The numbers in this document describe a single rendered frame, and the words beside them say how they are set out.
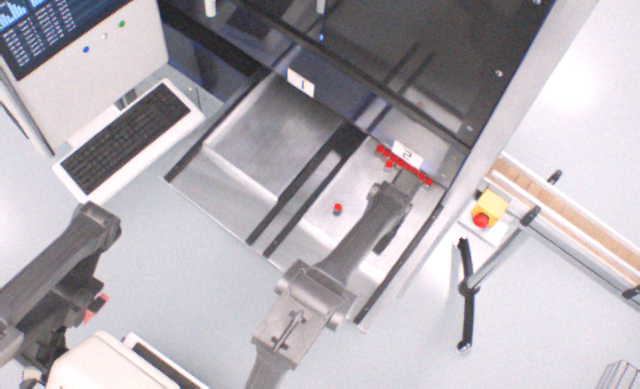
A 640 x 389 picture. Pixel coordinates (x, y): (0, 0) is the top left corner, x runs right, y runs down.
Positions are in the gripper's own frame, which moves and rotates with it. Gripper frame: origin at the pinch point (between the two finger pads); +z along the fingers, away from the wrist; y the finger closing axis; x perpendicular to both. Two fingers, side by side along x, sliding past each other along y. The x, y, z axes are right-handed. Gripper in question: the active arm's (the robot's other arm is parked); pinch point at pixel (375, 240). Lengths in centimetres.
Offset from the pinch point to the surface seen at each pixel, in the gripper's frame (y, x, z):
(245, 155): 4.7, 43.7, 20.4
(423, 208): 22.4, -3.1, 21.1
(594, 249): 40, -49, 17
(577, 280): 76, -70, 111
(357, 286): -5.9, -1.7, 20.3
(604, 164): 134, -55, 113
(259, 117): 16, 48, 21
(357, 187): 16.2, 14.5, 20.8
